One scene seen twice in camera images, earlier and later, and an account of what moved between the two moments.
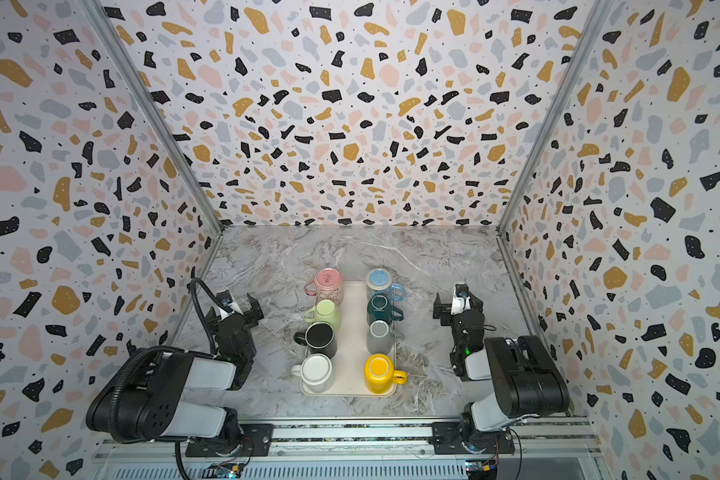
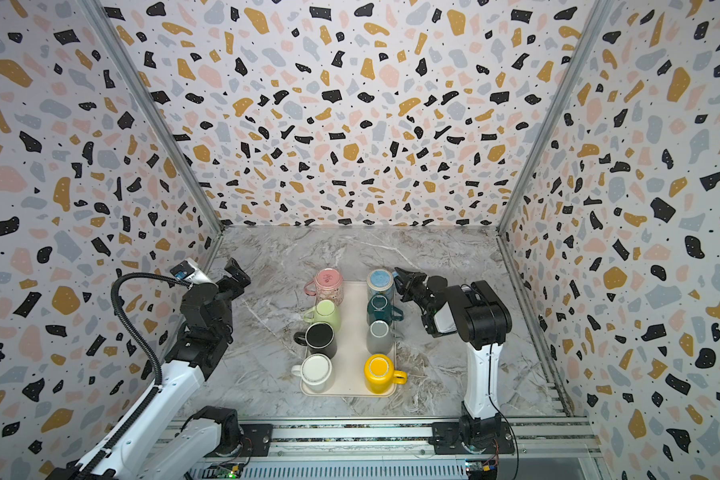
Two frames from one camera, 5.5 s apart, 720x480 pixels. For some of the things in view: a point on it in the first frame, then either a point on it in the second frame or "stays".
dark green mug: (379, 307) stays
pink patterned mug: (329, 285) stays
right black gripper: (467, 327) -> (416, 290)
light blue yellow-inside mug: (379, 281) stays
